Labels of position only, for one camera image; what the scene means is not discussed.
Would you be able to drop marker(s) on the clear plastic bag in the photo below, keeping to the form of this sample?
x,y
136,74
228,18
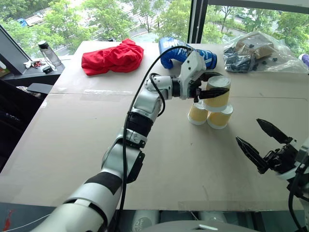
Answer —
x,y
282,60

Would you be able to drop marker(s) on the purple object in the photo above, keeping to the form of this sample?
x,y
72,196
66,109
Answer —
x,y
305,60

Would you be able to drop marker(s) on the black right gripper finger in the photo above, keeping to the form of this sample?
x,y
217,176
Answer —
x,y
272,130
252,154

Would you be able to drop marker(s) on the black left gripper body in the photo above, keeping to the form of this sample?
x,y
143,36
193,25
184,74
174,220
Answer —
x,y
196,88

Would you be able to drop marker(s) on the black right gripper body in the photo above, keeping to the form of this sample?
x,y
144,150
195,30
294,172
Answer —
x,y
282,157

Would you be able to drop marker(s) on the yellow paper cup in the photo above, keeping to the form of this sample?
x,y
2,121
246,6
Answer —
x,y
197,116
218,119
218,102

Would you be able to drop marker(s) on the small black round device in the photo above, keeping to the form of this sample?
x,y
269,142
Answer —
x,y
47,69

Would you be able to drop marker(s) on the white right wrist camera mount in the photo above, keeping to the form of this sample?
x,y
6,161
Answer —
x,y
303,152

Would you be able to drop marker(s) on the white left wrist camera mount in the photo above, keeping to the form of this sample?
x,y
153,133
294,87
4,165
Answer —
x,y
190,70

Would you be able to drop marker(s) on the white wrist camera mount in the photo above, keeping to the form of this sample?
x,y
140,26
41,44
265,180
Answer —
x,y
190,70
303,152

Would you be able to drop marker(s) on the black parts pile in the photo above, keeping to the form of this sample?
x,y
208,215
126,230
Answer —
x,y
235,62

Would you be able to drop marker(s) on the clear water bottle black cap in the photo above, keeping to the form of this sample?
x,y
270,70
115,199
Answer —
x,y
50,54

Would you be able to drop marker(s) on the grey rounded shape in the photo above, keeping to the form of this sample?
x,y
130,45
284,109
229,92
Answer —
x,y
144,220

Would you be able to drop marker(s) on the dark panel with red mark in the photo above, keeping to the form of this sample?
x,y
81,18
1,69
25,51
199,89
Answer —
x,y
26,217

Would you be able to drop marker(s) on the brown cardboard box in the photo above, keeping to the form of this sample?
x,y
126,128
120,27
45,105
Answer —
x,y
258,47

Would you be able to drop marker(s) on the dark window frame post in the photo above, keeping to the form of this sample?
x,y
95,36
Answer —
x,y
197,21

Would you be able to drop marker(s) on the black side table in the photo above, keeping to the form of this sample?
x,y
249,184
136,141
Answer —
x,y
29,77

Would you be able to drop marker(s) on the red crumpled cloth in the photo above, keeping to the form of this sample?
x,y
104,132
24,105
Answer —
x,y
113,58

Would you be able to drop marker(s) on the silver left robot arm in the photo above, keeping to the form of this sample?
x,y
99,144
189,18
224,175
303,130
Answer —
x,y
144,101

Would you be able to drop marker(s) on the small red clips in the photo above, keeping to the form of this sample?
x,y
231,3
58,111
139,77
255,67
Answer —
x,y
37,64

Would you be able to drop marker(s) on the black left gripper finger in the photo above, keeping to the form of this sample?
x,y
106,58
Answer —
x,y
214,93
212,74

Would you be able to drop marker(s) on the blue boxing glove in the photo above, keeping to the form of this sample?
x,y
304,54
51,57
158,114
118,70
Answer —
x,y
169,58

